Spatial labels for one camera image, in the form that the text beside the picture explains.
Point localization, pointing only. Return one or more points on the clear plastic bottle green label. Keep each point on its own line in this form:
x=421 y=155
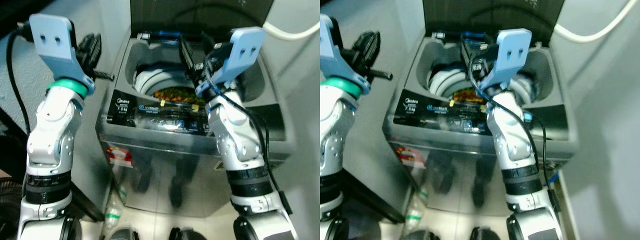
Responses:
x=415 y=212
x=113 y=212

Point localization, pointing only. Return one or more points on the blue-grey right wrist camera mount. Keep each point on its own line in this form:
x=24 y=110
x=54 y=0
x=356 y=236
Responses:
x=242 y=52
x=512 y=55

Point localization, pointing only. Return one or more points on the red and white sticker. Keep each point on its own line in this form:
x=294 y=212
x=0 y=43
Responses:
x=119 y=156
x=410 y=156

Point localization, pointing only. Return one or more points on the grey top-load washing machine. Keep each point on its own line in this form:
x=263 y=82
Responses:
x=450 y=165
x=165 y=165

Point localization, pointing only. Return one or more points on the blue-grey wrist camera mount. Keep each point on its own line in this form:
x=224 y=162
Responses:
x=52 y=45
x=332 y=55
x=512 y=55
x=242 y=52

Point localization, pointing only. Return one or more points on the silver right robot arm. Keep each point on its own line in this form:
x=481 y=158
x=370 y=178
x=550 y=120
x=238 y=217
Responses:
x=510 y=135
x=237 y=135

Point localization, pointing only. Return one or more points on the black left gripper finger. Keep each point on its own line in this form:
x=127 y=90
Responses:
x=97 y=41
x=363 y=41
x=87 y=42
x=374 y=41

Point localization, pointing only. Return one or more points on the colourful patterned garment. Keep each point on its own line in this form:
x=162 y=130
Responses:
x=467 y=94
x=175 y=94

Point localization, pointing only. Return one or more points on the dark washing machine lid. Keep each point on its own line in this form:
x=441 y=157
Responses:
x=480 y=15
x=200 y=15

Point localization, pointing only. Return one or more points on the black right robot foot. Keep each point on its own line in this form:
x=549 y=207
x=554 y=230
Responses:
x=484 y=234
x=184 y=234

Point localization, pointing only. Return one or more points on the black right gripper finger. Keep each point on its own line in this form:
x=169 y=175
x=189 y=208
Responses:
x=187 y=55
x=469 y=54

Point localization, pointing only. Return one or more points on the black washer control panel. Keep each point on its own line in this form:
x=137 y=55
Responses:
x=155 y=112
x=440 y=112

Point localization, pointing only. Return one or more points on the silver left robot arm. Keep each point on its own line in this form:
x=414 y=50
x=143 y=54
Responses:
x=50 y=130
x=334 y=145

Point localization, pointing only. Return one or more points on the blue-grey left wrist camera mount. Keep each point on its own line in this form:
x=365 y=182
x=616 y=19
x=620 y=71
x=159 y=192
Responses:
x=332 y=55
x=52 y=45

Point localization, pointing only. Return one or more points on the white washer drum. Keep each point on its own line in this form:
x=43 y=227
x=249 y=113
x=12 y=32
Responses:
x=150 y=80
x=445 y=79

